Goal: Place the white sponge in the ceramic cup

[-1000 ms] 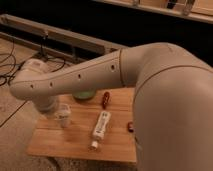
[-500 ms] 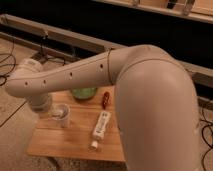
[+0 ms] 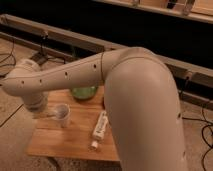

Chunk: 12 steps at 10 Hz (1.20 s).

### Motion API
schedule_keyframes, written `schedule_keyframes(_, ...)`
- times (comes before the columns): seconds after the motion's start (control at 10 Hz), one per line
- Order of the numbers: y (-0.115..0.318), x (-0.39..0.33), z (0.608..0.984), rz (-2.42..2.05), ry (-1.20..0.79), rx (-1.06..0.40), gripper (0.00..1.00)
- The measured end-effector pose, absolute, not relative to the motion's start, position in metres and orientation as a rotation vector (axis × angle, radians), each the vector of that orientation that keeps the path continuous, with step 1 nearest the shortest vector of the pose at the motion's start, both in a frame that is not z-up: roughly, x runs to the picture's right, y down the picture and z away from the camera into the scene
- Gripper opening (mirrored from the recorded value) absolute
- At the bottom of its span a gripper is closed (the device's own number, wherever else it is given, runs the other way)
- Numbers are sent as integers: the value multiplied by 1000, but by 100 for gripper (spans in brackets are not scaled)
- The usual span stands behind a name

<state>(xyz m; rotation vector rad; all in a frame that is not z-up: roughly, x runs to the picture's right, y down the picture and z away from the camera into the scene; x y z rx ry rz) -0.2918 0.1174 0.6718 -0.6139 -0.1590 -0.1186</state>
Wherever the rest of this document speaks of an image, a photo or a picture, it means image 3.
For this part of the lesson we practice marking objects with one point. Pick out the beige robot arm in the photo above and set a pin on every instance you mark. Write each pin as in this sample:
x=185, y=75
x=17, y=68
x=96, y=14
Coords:
x=140, y=96

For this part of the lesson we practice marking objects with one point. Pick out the ceramic cup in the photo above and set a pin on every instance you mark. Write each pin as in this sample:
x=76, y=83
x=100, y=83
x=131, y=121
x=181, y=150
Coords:
x=62, y=114

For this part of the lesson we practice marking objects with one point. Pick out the green bowl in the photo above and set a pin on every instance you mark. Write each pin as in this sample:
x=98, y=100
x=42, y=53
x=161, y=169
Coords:
x=84, y=93

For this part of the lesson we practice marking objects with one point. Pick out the white tube with cap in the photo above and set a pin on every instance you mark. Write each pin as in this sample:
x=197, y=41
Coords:
x=99, y=130

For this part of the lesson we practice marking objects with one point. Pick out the wooden board table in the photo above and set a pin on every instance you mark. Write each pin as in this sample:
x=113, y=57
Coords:
x=50, y=140

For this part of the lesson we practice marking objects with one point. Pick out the wooden beam rail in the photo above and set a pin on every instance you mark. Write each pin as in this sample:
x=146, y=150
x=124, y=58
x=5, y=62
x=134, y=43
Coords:
x=198, y=74

